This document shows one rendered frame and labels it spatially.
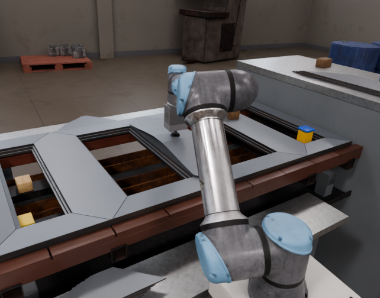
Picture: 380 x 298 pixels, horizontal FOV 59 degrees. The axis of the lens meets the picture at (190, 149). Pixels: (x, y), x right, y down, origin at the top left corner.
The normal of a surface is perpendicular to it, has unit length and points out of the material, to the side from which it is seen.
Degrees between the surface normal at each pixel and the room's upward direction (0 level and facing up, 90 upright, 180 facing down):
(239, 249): 42
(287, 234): 4
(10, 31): 90
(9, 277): 90
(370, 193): 90
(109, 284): 0
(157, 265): 0
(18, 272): 90
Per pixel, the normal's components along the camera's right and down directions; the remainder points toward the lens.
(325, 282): 0.00, -0.88
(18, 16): 0.51, 0.40
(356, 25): -0.86, 0.18
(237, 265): 0.17, 0.09
